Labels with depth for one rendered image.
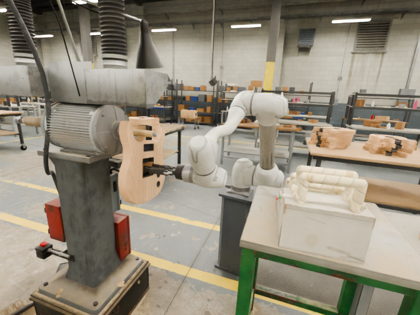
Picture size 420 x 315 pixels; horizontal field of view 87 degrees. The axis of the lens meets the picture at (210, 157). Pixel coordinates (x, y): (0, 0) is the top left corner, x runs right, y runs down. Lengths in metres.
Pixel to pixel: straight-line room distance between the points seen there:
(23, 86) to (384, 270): 1.66
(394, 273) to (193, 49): 12.76
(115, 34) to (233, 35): 11.64
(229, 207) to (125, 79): 1.22
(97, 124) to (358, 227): 1.11
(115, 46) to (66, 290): 1.39
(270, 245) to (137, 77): 0.80
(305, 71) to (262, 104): 10.75
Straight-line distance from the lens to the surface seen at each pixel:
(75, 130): 1.26
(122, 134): 1.06
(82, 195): 1.38
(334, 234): 0.87
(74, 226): 1.54
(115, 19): 1.10
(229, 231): 1.90
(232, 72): 12.30
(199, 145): 0.86
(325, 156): 2.67
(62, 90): 1.35
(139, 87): 0.94
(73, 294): 1.71
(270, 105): 1.30
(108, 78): 1.03
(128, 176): 1.07
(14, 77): 1.49
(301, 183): 0.79
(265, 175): 1.62
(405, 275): 0.98
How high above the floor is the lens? 1.44
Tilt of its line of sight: 16 degrees down
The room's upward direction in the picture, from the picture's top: 3 degrees clockwise
